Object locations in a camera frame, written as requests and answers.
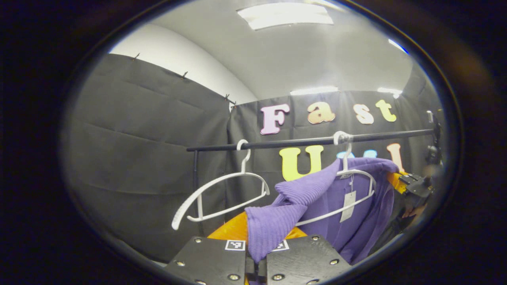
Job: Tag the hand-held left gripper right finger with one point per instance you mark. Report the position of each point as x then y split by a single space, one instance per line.
305 261

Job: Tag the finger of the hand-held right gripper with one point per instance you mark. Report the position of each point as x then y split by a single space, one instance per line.
398 182
422 190

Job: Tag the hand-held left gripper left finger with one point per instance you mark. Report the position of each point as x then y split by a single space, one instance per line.
210 261

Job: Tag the purple ribbed knit cardigan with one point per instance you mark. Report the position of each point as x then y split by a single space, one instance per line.
277 221

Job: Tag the white plastic clothes hanger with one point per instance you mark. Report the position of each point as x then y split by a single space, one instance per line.
222 180
317 216

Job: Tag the black metal clothes rack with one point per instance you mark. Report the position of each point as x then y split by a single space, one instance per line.
277 142

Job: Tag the small ceiling light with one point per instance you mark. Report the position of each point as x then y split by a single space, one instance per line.
390 92

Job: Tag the long ceiling light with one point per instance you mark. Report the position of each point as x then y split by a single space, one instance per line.
313 91

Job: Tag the black backdrop cloth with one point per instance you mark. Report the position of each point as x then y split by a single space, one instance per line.
138 138

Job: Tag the large ceiling light panel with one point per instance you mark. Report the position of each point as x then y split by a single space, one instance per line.
285 16

